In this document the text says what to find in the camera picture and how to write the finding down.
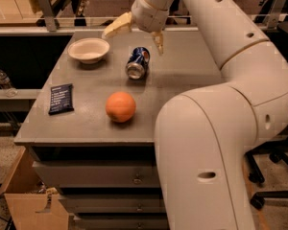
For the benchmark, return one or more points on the metal rail bracket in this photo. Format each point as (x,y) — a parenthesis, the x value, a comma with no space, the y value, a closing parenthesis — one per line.
(274,14)
(49,18)

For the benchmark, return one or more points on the orange fruit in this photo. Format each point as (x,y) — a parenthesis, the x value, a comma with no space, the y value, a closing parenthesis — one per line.
(120,107)

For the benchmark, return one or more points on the black office chair base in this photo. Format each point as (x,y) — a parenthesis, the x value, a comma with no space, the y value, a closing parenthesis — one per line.
(268,164)

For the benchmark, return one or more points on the white bowl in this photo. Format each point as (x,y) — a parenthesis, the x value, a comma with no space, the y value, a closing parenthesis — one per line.
(88,50)

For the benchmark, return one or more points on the blue pepsi can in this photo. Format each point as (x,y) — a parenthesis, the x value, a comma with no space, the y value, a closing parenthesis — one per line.
(138,63)

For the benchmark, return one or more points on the dark blue snack packet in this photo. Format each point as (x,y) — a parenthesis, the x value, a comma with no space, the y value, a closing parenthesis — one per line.
(61,99)

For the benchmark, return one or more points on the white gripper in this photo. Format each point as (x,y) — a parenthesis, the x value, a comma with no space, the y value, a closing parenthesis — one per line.
(148,17)

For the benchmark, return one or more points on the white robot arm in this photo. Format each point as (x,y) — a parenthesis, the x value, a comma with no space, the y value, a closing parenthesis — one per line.
(201,135)

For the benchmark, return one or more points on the left metal rail bracket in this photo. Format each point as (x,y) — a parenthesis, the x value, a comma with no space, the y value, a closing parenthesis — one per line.
(49,18)

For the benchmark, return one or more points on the clear plastic water bottle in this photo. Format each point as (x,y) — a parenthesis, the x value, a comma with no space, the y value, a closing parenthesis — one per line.
(6,85)

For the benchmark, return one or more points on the cardboard box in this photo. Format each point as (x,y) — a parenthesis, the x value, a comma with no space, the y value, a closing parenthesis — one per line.
(30,209)

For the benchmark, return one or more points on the right metal rail bracket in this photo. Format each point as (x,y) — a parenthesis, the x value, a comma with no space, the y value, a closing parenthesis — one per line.
(274,14)

